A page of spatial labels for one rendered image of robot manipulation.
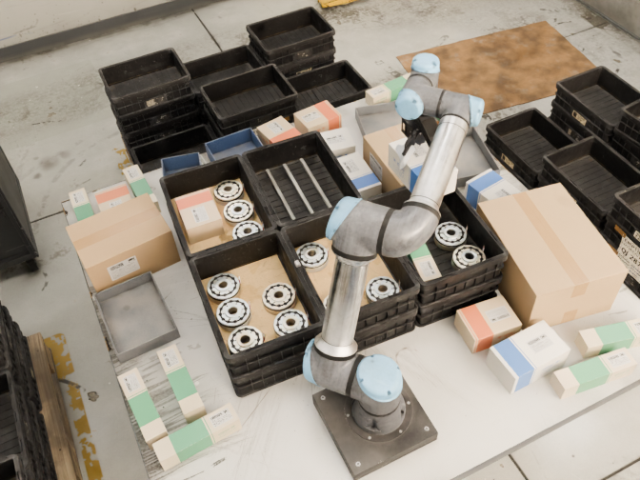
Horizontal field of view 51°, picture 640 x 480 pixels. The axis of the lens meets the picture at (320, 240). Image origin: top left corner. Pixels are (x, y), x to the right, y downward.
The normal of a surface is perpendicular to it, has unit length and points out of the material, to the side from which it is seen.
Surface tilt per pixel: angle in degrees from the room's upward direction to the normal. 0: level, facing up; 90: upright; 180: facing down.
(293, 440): 0
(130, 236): 0
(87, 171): 0
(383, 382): 9
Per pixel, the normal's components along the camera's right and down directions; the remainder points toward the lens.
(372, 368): 0.07, -0.57
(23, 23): 0.44, 0.66
